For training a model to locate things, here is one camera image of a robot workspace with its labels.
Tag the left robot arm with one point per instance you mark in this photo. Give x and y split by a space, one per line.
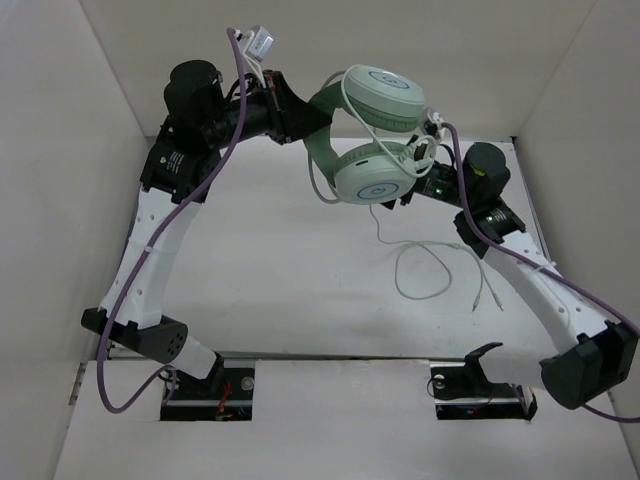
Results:
203 125

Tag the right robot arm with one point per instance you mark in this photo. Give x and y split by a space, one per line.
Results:
595 345

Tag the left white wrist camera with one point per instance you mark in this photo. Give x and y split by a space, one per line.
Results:
256 43

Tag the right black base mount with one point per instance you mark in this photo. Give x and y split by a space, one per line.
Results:
461 391

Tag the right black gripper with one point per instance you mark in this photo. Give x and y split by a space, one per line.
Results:
407 197

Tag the mint green headphones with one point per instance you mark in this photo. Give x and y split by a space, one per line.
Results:
378 171

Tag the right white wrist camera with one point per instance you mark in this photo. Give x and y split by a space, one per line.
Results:
432 124

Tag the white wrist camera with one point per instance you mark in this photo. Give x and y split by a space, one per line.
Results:
256 43
432 124

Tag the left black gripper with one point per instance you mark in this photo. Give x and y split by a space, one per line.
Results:
291 117

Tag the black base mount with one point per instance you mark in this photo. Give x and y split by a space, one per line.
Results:
461 391
232 401

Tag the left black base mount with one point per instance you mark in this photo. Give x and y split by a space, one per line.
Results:
232 401

